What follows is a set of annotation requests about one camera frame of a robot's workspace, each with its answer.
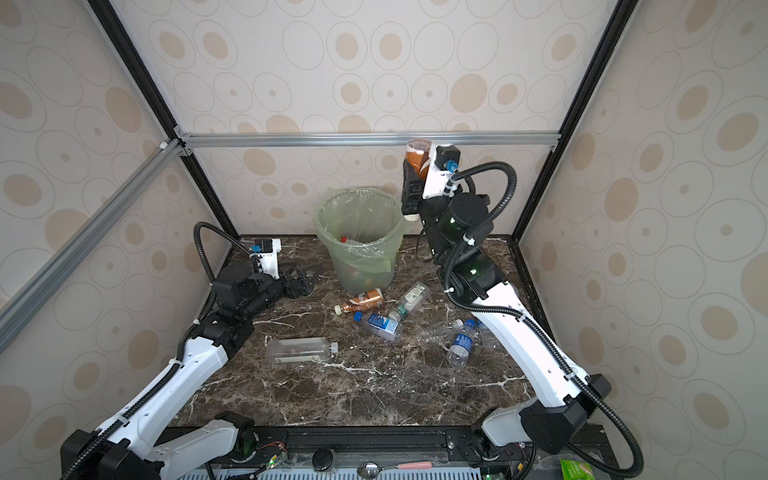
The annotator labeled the brown tea bottle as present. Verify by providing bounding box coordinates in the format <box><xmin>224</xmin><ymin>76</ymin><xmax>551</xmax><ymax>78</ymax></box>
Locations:
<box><xmin>405</xmin><ymin>138</ymin><xmax>432</xmax><ymax>180</ymax></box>
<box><xmin>334</xmin><ymin>288</ymin><xmax>384</xmax><ymax>315</ymax></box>

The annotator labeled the clear square bottle white cap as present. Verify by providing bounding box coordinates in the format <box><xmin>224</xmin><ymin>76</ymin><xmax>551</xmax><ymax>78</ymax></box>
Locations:
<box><xmin>266</xmin><ymin>337</ymin><xmax>339</xmax><ymax>364</ymax></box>

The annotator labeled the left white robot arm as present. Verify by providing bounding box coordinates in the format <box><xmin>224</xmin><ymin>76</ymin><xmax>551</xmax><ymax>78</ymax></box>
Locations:
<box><xmin>60</xmin><ymin>263</ymin><xmax>314</xmax><ymax>479</ymax></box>

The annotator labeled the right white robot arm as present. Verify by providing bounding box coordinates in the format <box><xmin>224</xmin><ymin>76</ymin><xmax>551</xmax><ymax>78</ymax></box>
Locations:
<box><xmin>402</xmin><ymin>161</ymin><xmax>611</xmax><ymax>454</ymax></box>

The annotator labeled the grey mesh waste bin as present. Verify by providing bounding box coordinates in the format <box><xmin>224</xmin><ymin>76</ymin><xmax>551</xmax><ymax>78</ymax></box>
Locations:
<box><xmin>316</xmin><ymin>189</ymin><xmax>407</xmax><ymax>295</ymax></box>

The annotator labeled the green plastic bin liner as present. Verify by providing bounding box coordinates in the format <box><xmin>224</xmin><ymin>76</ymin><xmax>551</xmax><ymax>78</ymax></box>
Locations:
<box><xmin>314</xmin><ymin>187</ymin><xmax>408</xmax><ymax>278</ymax></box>

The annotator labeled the clear bottle green cap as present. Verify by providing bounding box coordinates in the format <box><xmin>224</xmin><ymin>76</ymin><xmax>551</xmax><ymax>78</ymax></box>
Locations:
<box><xmin>388</xmin><ymin>282</ymin><xmax>431</xmax><ymax>322</ymax></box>

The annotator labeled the blue label bottle centre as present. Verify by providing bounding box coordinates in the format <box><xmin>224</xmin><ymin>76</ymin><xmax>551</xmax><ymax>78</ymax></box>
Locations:
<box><xmin>353</xmin><ymin>312</ymin><xmax>401</xmax><ymax>343</ymax></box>

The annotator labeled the crushed clear bottle blue cap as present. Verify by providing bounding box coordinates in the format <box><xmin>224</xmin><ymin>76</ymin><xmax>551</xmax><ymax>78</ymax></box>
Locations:
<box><xmin>417</xmin><ymin>319</ymin><xmax>464</xmax><ymax>344</ymax></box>

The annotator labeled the clear bottle blue cap right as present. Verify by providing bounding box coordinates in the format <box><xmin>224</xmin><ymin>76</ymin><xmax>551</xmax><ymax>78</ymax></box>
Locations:
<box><xmin>447</xmin><ymin>319</ymin><xmax>478</xmax><ymax>368</ymax></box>

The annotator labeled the black round knob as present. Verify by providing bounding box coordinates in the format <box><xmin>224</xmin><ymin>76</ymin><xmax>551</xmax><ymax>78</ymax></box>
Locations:
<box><xmin>311</xmin><ymin>448</ymin><xmax>335</xmax><ymax>473</ymax></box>

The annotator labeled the left slanted aluminium bar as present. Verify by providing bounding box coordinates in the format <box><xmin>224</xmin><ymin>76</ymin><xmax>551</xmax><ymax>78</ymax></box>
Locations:
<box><xmin>1</xmin><ymin>139</ymin><xmax>182</xmax><ymax>350</ymax></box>

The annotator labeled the green packet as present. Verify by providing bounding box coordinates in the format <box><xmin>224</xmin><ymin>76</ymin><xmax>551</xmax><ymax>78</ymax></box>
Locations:
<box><xmin>560</xmin><ymin>459</ymin><xmax>596</xmax><ymax>480</ymax></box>

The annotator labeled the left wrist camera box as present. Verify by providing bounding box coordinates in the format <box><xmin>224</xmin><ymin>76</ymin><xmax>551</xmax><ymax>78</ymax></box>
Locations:
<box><xmin>249</xmin><ymin>238</ymin><xmax>282</xmax><ymax>280</ymax></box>

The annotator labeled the right black corrugated cable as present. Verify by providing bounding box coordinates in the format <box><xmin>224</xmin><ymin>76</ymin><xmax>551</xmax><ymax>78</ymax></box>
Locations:
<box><xmin>442</xmin><ymin>160</ymin><xmax>646</xmax><ymax>479</ymax></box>

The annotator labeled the horizontal aluminium frame bar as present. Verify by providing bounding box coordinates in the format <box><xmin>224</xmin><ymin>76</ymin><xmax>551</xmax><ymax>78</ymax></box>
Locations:
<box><xmin>179</xmin><ymin>131</ymin><xmax>561</xmax><ymax>148</ymax></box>

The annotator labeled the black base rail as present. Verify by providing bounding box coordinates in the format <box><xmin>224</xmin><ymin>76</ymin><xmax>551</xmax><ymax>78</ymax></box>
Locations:
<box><xmin>167</xmin><ymin>423</ymin><xmax>625</xmax><ymax>480</ymax></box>

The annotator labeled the metal spoon pink handle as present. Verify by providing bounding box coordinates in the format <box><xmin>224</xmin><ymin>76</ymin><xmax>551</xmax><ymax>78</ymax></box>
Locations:
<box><xmin>356</xmin><ymin>461</ymin><xmax>433</xmax><ymax>480</ymax></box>

